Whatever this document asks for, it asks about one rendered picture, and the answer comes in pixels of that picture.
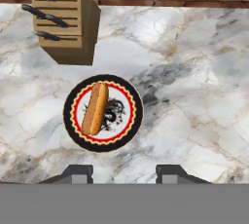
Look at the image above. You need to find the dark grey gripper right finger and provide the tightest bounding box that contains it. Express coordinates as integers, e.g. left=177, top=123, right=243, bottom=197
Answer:
left=156, top=165, right=212, bottom=185

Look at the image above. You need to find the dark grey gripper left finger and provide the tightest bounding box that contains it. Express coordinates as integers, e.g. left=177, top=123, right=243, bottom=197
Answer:
left=40, top=165, right=94, bottom=185

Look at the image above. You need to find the brown hot dog bun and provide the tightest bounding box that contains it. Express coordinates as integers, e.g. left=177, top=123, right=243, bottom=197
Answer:
left=80, top=82, right=110, bottom=136

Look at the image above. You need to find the black rimmed patterned plate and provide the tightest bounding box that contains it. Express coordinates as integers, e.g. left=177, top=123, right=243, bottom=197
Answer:
left=62, top=74, right=145, bottom=154

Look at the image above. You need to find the wooden knife block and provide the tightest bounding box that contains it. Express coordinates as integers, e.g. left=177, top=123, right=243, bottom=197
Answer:
left=30, top=0, right=102, bottom=66

